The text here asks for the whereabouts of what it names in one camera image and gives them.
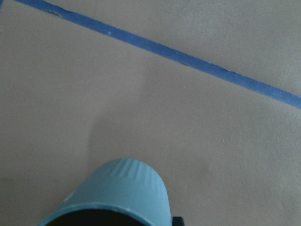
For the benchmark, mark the blue cup yellow inside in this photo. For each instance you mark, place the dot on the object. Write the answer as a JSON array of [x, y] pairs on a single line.
[[125, 186]]

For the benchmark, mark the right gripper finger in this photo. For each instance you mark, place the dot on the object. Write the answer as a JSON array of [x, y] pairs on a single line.
[[177, 221]]

